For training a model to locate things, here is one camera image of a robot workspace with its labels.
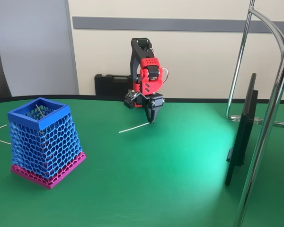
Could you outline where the blue pink lattice basket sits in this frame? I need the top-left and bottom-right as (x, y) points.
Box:
(7, 97), (88, 190)

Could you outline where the black flat monitor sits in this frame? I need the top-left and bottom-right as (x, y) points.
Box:
(224, 73), (259, 187)

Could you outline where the clear plastic clip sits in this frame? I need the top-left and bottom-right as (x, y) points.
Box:
(230, 114), (262, 125)

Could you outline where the red white servo cable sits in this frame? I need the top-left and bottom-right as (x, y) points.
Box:
(161, 67), (170, 83)

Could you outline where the grey wall rail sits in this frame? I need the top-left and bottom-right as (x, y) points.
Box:
(72, 16), (284, 34)

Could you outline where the black plastic tool case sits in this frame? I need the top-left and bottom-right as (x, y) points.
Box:
(94, 73), (132, 96)

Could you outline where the chrome tube stand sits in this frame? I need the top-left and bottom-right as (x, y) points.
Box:
(225, 0), (284, 227)

